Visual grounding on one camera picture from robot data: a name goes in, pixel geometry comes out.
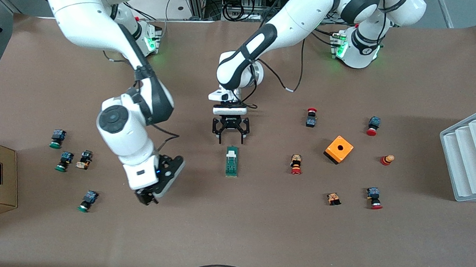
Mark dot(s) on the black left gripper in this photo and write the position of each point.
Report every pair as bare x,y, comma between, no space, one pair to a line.
230,123

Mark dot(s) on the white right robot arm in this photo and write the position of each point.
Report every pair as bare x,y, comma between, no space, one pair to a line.
91,10

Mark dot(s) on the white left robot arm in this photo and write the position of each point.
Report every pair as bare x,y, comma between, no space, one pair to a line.
296,16

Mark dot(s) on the green mushroom push button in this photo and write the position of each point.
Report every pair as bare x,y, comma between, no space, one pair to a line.
90,197
58,135
67,157

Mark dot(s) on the red mushroom button orange base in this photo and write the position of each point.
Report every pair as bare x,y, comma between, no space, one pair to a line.
296,160

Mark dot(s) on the red button black base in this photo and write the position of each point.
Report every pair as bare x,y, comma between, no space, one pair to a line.
311,122

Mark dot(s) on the small orange contact block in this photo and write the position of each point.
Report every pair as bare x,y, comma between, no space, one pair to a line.
333,198

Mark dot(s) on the red mushroom button blue base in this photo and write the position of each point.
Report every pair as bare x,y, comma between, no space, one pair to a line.
374,122
373,194

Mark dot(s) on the red yellow emergency stop head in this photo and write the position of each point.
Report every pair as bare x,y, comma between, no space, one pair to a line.
386,160

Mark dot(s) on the grey white slotted tray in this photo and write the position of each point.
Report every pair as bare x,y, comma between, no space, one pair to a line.
471,158

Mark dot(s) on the orange button enclosure box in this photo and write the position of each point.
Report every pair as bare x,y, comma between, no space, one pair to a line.
333,152

